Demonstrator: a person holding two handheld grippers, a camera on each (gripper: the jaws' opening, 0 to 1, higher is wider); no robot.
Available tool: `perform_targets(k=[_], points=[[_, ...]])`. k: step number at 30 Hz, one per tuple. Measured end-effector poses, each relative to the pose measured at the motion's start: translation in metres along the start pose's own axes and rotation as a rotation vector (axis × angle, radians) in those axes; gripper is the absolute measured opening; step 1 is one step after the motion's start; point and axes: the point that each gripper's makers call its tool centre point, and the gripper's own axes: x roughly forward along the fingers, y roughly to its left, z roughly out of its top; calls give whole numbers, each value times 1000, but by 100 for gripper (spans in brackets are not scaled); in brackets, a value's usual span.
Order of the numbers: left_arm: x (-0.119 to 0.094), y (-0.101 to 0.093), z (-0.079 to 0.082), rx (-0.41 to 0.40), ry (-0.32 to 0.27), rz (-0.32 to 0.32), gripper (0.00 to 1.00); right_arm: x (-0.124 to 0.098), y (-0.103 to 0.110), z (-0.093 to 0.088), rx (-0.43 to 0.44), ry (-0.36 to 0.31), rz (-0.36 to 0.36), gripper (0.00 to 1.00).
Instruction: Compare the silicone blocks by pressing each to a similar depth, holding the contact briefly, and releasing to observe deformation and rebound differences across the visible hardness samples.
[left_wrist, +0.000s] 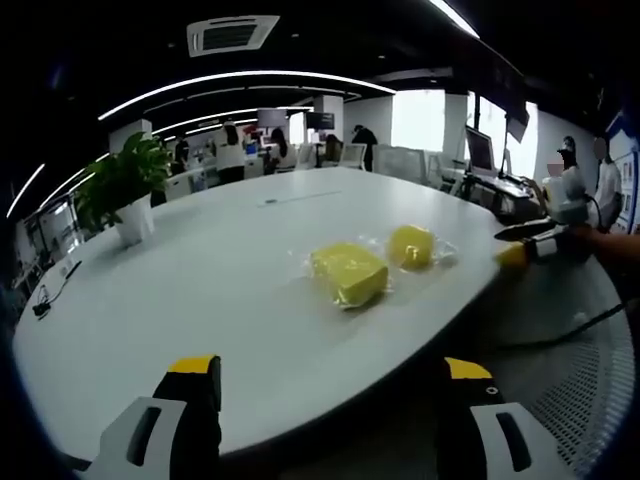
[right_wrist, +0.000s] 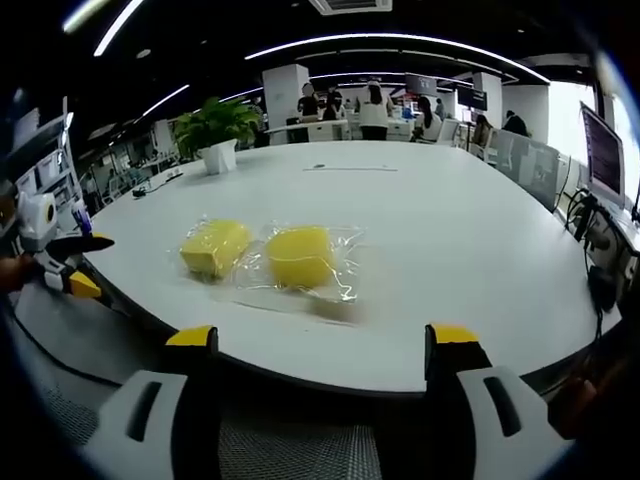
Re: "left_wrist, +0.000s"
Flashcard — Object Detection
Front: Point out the short ceiling light strip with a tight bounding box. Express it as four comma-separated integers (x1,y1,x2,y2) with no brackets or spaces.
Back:
428,0,482,40

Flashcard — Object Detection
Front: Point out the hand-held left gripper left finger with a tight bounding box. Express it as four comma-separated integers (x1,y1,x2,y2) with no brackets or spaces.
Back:
85,353,224,480

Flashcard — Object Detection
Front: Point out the green potted plant white pot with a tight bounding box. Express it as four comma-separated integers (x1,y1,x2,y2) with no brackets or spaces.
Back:
73,131,174,247

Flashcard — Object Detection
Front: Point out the rectangular yellow silicone block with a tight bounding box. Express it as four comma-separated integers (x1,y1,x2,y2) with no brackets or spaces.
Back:
308,241,391,312

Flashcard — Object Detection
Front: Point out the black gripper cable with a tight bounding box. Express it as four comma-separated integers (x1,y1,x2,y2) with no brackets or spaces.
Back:
493,302,628,351

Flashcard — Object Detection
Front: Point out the round yellow silicone block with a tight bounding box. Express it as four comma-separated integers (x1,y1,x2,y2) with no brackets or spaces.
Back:
386,224,436,273

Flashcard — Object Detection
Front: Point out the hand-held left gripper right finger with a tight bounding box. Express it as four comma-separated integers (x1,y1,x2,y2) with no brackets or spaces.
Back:
438,355,577,480

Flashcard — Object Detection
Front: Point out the white mesh chair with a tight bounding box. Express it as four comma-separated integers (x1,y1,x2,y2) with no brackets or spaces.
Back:
522,319,637,479

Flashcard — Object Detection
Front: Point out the large tilted computer monitor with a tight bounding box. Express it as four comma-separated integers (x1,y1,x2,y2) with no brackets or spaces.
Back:
464,124,497,177

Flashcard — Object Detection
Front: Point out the thin black table cable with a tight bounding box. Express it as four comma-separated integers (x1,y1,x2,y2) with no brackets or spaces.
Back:
31,259,84,317

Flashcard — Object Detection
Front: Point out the ceiling air conditioner vent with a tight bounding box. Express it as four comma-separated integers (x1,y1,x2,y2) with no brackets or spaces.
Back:
186,14,282,59

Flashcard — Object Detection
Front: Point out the long curved ceiling light strip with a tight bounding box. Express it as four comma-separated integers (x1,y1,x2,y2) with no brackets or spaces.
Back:
96,69,397,122

